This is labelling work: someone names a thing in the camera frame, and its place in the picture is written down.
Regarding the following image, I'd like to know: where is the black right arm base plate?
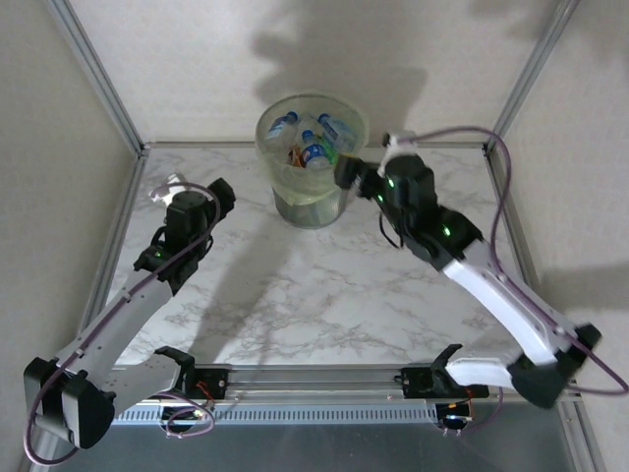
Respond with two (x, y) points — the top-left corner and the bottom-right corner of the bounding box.
(400, 366), (491, 400)

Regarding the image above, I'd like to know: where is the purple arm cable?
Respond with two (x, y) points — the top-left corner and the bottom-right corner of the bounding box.
(400, 126), (629, 439)
(23, 181), (222, 467)

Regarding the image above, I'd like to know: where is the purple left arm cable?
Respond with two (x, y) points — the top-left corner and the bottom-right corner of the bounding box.
(23, 181), (222, 467)

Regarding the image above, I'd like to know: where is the aluminium frame post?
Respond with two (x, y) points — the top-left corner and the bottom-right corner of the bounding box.
(484, 0), (581, 151)
(41, 0), (148, 156)

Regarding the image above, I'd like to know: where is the translucent green plastic bin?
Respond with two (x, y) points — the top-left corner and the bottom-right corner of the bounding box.
(255, 90), (371, 231)

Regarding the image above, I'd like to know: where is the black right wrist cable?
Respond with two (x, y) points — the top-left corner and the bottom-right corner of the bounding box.
(380, 213), (409, 250)

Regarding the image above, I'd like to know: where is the aluminium mounting rail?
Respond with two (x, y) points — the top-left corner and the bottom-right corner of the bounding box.
(46, 362), (584, 407)

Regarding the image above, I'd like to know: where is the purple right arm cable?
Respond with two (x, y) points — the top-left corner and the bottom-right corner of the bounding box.
(400, 126), (629, 439)

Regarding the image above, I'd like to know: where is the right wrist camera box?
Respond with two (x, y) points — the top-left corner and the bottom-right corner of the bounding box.
(381, 131), (417, 159)

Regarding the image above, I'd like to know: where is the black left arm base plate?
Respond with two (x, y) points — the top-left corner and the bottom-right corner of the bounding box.
(161, 366), (231, 400)

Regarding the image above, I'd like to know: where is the slotted grey cable duct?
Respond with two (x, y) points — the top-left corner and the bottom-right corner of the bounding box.
(112, 403), (441, 427)

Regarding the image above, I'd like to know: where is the aluminium frame rail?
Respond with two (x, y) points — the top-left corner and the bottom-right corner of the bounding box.
(142, 141), (488, 150)
(482, 147), (566, 365)
(73, 147), (151, 366)

